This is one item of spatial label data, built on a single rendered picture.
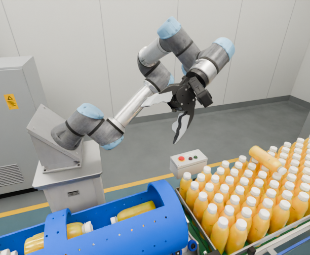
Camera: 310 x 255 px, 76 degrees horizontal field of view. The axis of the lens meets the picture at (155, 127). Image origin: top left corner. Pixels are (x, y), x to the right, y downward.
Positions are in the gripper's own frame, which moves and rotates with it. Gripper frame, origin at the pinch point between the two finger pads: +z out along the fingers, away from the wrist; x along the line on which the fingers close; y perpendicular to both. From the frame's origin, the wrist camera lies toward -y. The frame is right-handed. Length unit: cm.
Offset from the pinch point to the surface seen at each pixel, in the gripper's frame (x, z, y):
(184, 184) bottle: -52, 0, 33
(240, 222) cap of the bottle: -58, 0, 2
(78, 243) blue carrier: -13.5, 40.7, 15.0
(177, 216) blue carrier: -34.7, 14.6, 8.6
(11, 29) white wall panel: 103, -21, 281
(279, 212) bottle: -75, -16, -1
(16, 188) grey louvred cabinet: -29, 110, 212
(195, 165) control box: -57, -13, 40
